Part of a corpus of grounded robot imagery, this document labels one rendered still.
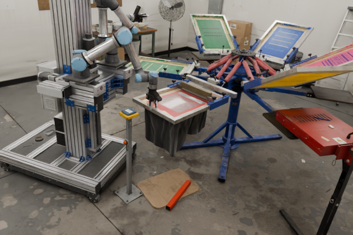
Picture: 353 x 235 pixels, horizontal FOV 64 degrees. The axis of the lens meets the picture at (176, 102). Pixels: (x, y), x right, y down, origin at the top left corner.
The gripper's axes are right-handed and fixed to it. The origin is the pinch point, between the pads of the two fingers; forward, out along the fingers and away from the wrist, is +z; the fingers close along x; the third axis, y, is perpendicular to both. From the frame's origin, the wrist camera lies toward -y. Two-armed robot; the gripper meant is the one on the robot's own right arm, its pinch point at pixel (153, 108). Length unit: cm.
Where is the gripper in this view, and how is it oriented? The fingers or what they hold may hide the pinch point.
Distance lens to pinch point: 260.3
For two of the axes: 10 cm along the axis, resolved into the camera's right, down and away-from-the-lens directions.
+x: -7.0, 2.6, -6.7
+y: -7.1, -3.4, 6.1
